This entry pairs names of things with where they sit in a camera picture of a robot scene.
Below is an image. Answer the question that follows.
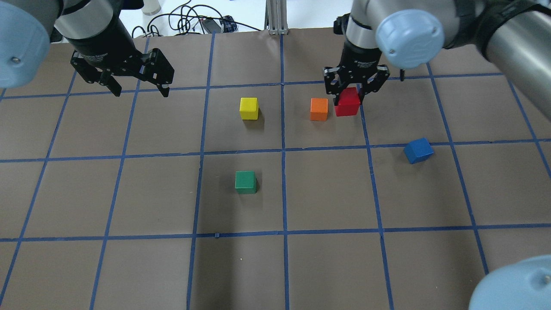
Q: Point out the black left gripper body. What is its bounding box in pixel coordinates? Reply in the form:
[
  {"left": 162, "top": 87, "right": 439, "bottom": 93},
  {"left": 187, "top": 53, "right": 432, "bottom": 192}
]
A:
[{"left": 65, "top": 15, "right": 175, "bottom": 87}]

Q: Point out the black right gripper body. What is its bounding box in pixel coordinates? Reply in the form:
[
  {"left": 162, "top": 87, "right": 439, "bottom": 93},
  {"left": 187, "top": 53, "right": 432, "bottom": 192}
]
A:
[{"left": 323, "top": 41, "right": 390, "bottom": 95}]

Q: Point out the red wooden block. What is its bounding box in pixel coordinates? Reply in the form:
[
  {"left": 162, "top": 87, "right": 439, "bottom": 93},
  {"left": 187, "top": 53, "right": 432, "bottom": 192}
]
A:
[{"left": 335, "top": 87, "right": 360, "bottom": 117}]

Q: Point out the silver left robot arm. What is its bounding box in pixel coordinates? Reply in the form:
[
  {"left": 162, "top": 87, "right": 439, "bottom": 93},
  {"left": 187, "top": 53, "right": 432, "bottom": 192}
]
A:
[{"left": 0, "top": 0, "right": 174, "bottom": 97}]

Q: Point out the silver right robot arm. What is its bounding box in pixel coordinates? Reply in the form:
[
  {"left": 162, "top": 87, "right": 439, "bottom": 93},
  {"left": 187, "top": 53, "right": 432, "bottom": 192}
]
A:
[{"left": 323, "top": 0, "right": 550, "bottom": 118}]

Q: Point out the orange wooden block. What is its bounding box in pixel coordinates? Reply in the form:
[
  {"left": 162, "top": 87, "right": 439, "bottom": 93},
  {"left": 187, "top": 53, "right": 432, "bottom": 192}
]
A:
[{"left": 310, "top": 98, "right": 329, "bottom": 121}]

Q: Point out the blue wooden block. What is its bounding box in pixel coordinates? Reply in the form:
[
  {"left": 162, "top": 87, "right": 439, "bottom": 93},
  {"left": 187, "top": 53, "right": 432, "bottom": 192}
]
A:
[{"left": 403, "top": 137, "right": 434, "bottom": 164}]

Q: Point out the yellow wooden block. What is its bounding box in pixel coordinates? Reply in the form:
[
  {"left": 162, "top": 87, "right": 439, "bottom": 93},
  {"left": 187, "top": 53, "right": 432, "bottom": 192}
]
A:
[{"left": 239, "top": 97, "right": 260, "bottom": 120}]

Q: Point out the green wooden block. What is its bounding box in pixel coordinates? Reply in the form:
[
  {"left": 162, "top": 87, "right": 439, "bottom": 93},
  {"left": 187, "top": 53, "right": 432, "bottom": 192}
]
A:
[{"left": 235, "top": 170, "right": 257, "bottom": 195}]

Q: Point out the aluminium frame post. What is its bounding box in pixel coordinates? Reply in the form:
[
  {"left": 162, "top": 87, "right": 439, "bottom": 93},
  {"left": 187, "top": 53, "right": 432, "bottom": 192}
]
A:
[{"left": 264, "top": 0, "right": 289, "bottom": 35}]

